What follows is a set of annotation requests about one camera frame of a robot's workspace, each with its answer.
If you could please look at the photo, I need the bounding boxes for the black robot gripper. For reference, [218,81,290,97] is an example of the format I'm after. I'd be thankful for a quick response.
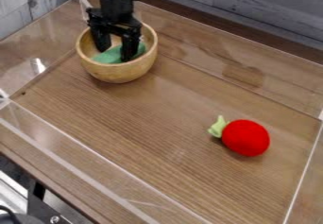
[85,0,141,61]

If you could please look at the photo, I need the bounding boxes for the green rectangular block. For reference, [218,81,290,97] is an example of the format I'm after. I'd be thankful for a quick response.
[92,43,146,64]

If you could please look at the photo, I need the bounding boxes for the light wooden bowl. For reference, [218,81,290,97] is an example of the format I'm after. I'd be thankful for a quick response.
[75,24,157,83]

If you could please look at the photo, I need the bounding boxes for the clear acrylic tray walls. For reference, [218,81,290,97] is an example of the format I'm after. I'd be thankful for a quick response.
[0,1,323,224]

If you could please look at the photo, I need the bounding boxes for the red plush strawberry toy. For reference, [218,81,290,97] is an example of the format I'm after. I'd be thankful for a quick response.
[208,115,269,157]

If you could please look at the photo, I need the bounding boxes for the black metal table leg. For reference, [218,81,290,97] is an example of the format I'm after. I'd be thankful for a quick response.
[26,182,71,224]

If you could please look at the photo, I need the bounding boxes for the black cable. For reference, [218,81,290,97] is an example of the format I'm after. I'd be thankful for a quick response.
[0,204,22,224]

